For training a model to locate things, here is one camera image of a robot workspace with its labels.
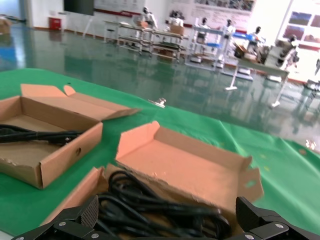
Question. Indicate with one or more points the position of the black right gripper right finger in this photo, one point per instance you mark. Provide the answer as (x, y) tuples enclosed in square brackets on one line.
[(265, 222)]

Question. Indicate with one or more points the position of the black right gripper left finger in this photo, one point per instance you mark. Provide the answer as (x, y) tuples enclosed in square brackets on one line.
[(75, 222)]

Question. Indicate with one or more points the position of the small brown cardboard box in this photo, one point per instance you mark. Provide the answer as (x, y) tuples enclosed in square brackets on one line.
[(62, 160)]

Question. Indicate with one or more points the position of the large torn cardboard box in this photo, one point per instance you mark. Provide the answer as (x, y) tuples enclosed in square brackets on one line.
[(190, 162)]

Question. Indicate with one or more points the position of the green table cloth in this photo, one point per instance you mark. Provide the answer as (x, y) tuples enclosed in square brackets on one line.
[(282, 180)]

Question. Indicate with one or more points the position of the metal table clamp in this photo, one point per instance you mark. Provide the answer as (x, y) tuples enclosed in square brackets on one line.
[(160, 102)]

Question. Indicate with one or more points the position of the grey white-legged table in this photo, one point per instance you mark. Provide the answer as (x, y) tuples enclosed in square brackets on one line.
[(265, 68)]

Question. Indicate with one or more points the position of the white humanoid robot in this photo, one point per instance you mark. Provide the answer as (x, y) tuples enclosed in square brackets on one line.
[(229, 28), (203, 23), (290, 53), (258, 35), (176, 20), (149, 17)]

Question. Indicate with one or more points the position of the red floor cabinet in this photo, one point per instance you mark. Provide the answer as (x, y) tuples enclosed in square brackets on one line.
[(55, 23)]

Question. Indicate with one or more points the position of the brown carton on floor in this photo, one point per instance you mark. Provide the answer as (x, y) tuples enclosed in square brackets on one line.
[(4, 25)]

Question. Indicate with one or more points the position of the long metal frame workbench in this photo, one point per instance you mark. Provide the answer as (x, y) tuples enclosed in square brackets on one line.
[(152, 40)]

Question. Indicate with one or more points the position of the large black wall screen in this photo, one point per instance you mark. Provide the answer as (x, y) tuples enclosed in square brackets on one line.
[(78, 7)]

